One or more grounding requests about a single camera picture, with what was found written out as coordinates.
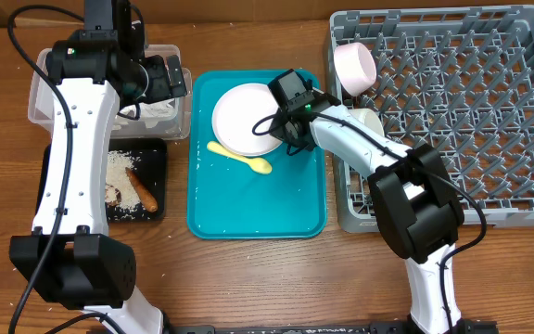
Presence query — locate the black tray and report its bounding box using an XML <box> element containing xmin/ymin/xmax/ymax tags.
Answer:
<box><xmin>37</xmin><ymin>137</ymin><xmax>169</xmax><ymax>223</ymax></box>

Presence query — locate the yellow plastic spoon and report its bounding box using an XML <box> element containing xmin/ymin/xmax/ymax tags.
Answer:
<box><xmin>207</xmin><ymin>141</ymin><xmax>273</xmax><ymax>174</ymax></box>

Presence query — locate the cream bowl with rice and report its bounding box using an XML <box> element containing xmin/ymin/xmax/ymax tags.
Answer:
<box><xmin>350</xmin><ymin>109</ymin><xmax>385</xmax><ymax>136</ymax></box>

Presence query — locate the teal serving tray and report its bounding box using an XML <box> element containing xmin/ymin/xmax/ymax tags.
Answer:
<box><xmin>186</xmin><ymin>70</ymin><xmax>327</xmax><ymax>239</ymax></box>

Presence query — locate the grey dishwasher rack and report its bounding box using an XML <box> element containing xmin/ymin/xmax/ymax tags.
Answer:
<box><xmin>327</xmin><ymin>5</ymin><xmax>534</xmax><ymax>227</ymax></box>

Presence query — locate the brown food piece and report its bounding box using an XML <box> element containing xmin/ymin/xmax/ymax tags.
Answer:
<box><xmin>105</xmin><ymin>184</ymin><xmax>121</xmax><ymax>207</ymax></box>

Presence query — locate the spilled white rice pile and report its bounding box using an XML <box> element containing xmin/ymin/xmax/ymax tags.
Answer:
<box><xmin>106</xmin><ymin>150</ymin><xmax>140</xmax><ymax>213</ymax></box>

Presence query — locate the brown sausage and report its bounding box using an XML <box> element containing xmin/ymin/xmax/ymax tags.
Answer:
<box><xmin>125</xmin><ymin>168</ymin><xmax>159</xmax><ymax>212</ymax></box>

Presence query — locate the pink plate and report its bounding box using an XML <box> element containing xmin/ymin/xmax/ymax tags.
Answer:
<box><xmin>212</xmin><ymin>83</ymin><xmax>282</xmax><ymax>157</ymax></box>

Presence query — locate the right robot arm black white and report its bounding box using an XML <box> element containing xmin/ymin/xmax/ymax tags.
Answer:
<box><xmin>266</xmin><ymin>70</ymin><xmax>497</xmax><ymax>333</ymax></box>

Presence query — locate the white napkin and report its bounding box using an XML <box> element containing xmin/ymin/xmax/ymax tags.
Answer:
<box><xmin>115</xmin><ymin>99</ymin><xmax>178</xmax><ymax>127</ymax></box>

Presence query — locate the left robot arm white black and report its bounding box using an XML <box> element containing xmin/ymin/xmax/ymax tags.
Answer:
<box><xmin>9</xmin><ymin>1</ymin><xmax>188</xmax><ymax>333</ymax></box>

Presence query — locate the pink bowl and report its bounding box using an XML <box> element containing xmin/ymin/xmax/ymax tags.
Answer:
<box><xmin>333</xmin><ymin>43</ymin><xmax>377</xmax><ymax>96</ymax></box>

